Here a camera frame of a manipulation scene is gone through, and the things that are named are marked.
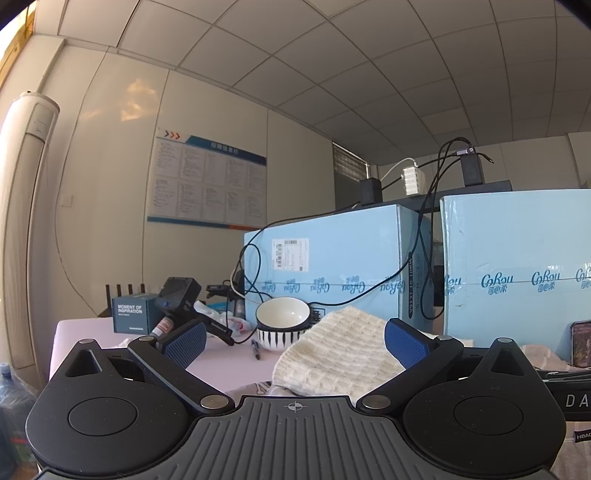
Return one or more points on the white knit sweater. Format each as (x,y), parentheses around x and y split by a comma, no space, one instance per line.
(332,350)

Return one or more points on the wall notice board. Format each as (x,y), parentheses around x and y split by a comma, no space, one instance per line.
(207,180)

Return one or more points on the black pen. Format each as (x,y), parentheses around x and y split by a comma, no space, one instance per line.
(255,350)

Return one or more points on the large light blue box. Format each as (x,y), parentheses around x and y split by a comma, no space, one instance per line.
(508,240)

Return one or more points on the white power adapter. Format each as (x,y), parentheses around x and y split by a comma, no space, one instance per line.
(412,181)

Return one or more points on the black handheld device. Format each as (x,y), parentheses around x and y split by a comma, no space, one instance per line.
(178,295)

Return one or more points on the smartphone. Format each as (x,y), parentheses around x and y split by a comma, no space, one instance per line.
(581,344)

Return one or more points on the blue water jug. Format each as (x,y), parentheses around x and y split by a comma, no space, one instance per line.
(14,397)

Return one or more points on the white crumpled wrapper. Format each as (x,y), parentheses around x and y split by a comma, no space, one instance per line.
(231,323)

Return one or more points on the dark teal small box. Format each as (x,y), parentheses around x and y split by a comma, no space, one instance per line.
(134,314)

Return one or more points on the light blue box white label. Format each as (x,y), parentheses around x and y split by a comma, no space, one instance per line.
(332,258)

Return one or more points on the white standing air conditioner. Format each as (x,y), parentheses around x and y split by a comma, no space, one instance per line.
(27,207)

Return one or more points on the small black charger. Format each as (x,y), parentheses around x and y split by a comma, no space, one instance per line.
(371,191)

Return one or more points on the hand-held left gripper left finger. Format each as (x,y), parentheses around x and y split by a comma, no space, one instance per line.
(184,344)

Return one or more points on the tall black charger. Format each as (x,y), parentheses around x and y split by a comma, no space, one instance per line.
(471,170)

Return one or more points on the black striped bowl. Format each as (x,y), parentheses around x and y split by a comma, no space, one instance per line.
(277,340)

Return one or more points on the window with grey blind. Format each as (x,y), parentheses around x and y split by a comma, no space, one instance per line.
(348,166)

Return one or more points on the white bowl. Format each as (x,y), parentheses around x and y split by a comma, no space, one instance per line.
(281,314)

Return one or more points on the black clip stand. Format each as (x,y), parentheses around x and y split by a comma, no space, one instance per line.
(236,295)

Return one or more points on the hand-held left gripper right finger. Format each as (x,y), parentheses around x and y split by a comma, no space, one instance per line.
(406,344)

